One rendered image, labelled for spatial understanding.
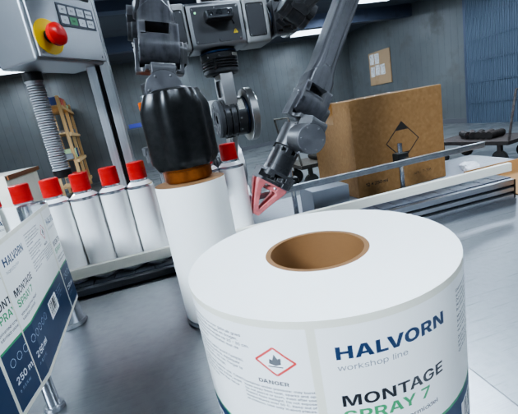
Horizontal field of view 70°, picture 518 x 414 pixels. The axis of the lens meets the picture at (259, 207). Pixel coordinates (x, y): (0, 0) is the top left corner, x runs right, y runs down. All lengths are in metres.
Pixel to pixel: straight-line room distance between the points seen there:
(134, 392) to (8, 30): 0.63
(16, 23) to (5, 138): 11.52
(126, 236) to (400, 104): 0.79
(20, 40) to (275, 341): 0.70
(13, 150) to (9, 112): 1.00
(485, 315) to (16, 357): 0.53
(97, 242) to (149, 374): 0.37
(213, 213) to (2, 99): 11.94
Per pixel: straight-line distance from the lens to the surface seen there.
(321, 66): 0.83
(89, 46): 0.87
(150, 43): 0.68
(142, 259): 0.75
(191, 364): 0.45
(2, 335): 0.40
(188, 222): 0.45
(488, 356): 0.51
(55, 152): 0.87
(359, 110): 1.06
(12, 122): 12.25
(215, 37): 1.43
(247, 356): 0.24
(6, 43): 0.83
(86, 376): 0.51
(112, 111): 0.88
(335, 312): 0.21
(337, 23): 0.91
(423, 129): 1.19
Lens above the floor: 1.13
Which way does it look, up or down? 14 degrees down
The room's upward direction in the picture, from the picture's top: 10 degrees counter-clockwise
